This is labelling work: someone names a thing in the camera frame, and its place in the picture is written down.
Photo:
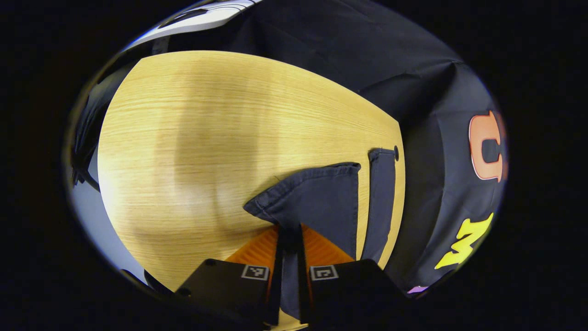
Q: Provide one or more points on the black backdrop cloth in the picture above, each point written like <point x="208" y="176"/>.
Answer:
<point x="413" y="69"/>

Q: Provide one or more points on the dark grey jeans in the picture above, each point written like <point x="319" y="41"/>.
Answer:
<point x="321" y="197"/>

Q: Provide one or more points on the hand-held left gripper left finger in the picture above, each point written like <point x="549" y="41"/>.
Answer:
<point x="274" y="294"/>

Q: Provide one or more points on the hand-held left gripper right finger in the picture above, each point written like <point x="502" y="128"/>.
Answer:
<point x="303" y="294"/>

